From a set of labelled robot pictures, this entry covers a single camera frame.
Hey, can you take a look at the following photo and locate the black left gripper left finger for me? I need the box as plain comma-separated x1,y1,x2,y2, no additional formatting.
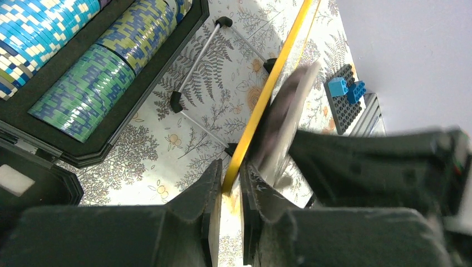
1,160,223,266

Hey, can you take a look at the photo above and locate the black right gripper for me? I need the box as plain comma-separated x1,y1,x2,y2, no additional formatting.
289,128,471,216

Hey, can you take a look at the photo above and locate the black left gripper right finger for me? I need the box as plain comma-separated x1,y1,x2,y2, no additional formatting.
240,161,453,266

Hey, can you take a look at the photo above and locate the yellow framed whiteboard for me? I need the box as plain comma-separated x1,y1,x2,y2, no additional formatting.
169,1,321,195

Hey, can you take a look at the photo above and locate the dark blue lego brick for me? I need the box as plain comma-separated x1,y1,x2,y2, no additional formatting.
346,81,366,105

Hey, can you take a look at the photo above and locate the light blue lego brick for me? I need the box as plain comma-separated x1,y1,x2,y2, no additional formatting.
328,77,348,97

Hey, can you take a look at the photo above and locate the green blue poker chip stack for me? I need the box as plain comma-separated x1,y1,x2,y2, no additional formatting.
28,1,192,142

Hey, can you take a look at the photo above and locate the black poker chip case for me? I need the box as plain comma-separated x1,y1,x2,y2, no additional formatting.
1,1,209,210

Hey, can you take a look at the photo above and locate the light blue poker chip stack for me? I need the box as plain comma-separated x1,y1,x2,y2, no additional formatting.
1,0,108,101

